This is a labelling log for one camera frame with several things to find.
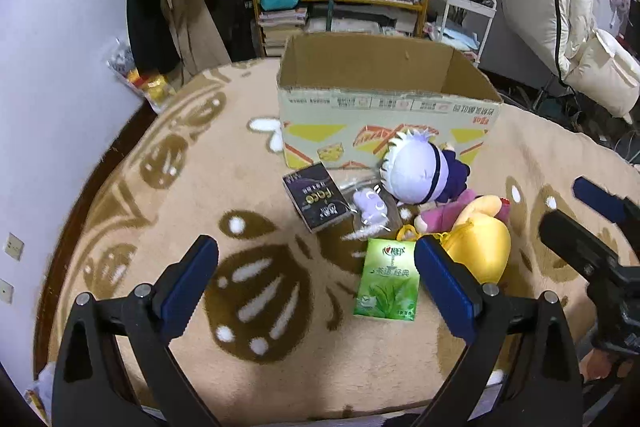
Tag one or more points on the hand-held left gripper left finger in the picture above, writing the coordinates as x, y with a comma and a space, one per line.
192, 287

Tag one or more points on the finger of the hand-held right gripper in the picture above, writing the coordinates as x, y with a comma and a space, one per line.
597, 199
570, 232

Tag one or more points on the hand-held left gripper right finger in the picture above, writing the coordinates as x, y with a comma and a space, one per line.
442, 287

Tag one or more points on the yellow plush toy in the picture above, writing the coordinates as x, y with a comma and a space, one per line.
480, 247

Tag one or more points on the green tissue pack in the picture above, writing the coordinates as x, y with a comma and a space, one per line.
387, 282

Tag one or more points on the small lavender plush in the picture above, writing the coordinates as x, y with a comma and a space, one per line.
370, 207

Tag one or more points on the white-haired plush doll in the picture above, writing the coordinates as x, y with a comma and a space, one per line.
415, 172

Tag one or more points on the printed cardboard box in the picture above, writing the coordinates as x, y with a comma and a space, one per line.
320, 117

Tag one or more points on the person's right hand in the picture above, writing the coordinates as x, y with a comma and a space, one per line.
600, 364

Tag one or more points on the black rectangular box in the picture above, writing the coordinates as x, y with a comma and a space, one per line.
315, 199

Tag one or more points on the white trolley cart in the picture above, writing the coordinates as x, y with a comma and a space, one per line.
487, 22

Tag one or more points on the clear plastic snack bag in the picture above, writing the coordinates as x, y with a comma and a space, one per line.
142, 79

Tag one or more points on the light blue cloth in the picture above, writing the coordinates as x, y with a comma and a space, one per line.
457, 38

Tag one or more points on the black hanging garment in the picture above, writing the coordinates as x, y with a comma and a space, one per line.
147, 22

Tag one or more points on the beige hanging trousers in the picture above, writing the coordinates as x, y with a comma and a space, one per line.
190, 17

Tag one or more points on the stack of books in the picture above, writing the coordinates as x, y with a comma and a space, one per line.
282, 27

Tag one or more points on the pile of papers and books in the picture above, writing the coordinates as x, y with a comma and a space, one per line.
350, 26

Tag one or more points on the dark hanging coat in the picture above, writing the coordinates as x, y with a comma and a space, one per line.
235, 7

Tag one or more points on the wall socket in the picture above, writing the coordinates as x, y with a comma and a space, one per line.
13, 247
5, 291

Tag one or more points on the wall poster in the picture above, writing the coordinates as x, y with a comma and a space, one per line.
620, 4

